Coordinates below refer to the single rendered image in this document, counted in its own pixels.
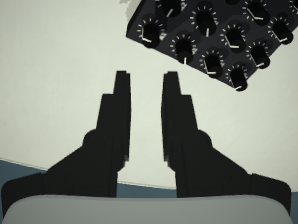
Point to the black knob box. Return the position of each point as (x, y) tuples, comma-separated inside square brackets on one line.
[(201, 43)]

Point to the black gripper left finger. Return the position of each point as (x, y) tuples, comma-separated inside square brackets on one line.
[(89, 170)]

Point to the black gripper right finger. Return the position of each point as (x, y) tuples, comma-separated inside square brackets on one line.
[(189, 152)]

